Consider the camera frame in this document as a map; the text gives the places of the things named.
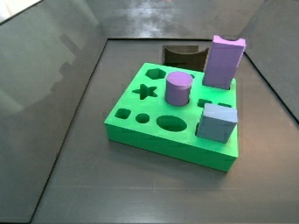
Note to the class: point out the green shape sorter board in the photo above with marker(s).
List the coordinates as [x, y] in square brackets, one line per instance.
[146, 122]

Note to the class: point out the blue-grey square block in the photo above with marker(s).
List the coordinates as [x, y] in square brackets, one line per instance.
[218, 122]

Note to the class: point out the purple cylinder peg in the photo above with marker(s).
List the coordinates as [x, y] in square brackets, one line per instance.
[178, 88]

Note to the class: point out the black curved holder stand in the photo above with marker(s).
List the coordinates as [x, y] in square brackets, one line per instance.
[185, 56]

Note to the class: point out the tall purple notched block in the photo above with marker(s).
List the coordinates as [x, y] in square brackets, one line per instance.
[225, 56]

